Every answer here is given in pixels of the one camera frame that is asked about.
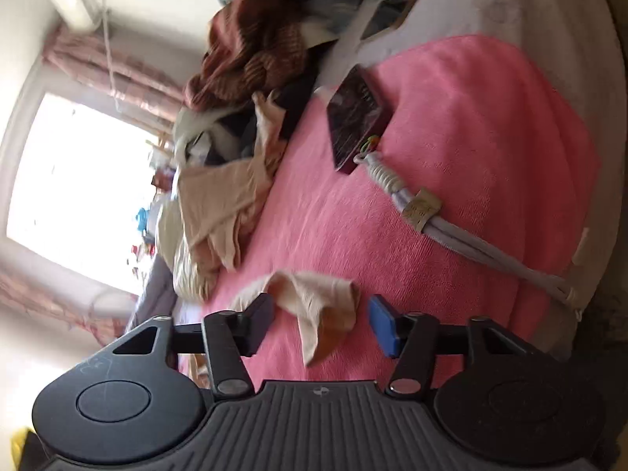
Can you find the yellow object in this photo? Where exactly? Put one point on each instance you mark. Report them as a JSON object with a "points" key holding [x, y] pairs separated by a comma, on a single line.
{"points": [[22, 449]]}

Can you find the black garment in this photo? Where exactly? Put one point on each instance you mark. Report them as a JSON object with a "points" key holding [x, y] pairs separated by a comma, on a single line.
{"points": [[297, 103]]}

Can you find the bright window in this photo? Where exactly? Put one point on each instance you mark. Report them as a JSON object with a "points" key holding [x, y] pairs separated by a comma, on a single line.
{"points": [[73, 181]]}

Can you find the beige knit top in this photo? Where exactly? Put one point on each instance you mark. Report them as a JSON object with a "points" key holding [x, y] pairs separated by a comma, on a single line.
{"points": [[319, 299]]}

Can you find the red plaid scarf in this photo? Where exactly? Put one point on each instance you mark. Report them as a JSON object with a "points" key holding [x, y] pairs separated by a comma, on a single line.
{"points": [[250, 44]]}

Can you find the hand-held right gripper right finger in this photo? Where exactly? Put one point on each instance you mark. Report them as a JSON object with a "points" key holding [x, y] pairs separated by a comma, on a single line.
{"points": [[385, 324]]}

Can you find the beige garment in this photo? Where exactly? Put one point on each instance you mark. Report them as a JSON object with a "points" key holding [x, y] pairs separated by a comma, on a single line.
{"points": [[221, 196]]}

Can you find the windowsill clutter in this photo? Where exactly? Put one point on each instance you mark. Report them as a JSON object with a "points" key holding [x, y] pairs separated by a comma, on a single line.
{"points": [[147, 221]]}

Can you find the pink floral curtain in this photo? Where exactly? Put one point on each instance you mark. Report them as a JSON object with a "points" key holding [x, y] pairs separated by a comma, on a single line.
{"points": [[98, 64], [49, 304]]}

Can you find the dark flat board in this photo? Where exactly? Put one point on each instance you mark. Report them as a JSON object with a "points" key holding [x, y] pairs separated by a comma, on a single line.
{"points": [[387, 22]]}

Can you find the wooden rack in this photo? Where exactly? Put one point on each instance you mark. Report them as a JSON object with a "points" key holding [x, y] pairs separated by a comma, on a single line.
{"points": [[159, 140]]}

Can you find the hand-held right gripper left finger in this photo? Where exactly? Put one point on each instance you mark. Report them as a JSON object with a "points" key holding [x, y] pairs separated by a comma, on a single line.
{"points": [[255, 326]]}

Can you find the pink fleece blanket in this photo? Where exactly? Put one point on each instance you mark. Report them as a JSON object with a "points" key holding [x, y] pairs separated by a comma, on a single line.
{"points": [[441, 132]]}

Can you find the dark book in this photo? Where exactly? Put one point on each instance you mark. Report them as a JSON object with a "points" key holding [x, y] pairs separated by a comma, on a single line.
{"points": [[355, 113]]}

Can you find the grey duvet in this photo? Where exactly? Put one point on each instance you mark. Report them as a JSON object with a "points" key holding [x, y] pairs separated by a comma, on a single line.
{"points": [[152, 299]]}

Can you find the white crumpled cloth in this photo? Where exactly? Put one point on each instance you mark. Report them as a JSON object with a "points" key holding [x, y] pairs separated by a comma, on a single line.
{"points": [[191, 127]]}

